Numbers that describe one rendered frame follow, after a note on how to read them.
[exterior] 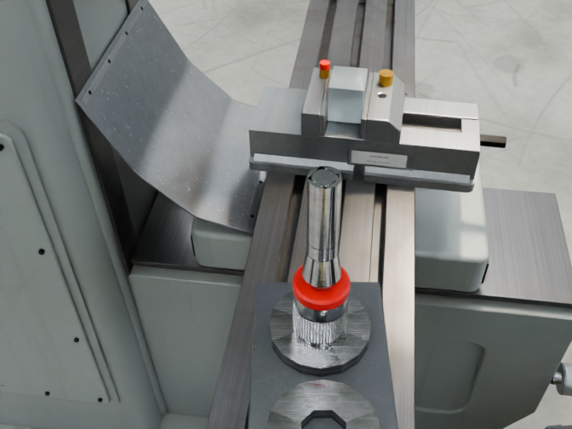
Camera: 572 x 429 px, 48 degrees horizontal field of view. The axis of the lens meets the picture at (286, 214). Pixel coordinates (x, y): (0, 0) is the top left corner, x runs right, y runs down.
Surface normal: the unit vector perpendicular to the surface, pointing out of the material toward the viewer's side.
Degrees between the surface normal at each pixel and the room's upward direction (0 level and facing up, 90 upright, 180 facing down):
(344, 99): 90
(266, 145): 90
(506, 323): 90
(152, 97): 63
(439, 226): 0
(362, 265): 0
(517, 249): 0
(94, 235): 89
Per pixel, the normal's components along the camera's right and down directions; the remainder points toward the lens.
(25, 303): -0.14, 0.68
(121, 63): 0.88, -0.24
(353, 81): -0.02, -0.71
